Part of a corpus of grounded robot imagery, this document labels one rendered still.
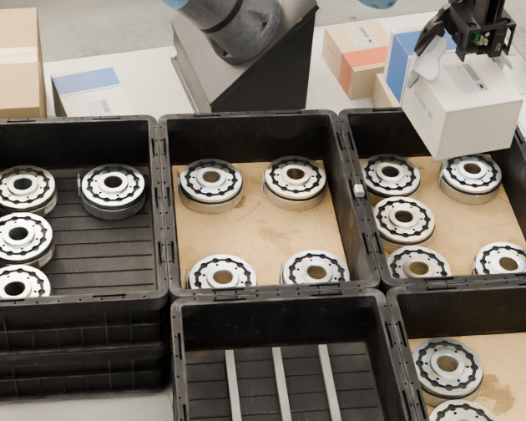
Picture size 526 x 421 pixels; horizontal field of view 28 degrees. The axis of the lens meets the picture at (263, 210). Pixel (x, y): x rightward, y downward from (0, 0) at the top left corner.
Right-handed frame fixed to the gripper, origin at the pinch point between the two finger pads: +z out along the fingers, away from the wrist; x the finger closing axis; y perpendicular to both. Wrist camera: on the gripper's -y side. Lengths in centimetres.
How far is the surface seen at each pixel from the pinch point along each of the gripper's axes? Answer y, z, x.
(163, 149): -14.2, 17.9, -40.2
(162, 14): -187, 112, -1
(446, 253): 9.6, 27.7, 0.2
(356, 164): -3.5, 17.8, -11.5
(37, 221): -10, 25, -61
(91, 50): -171, 112, -28
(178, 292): 16, 18, -45
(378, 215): 1.6, 24.9, -8.6
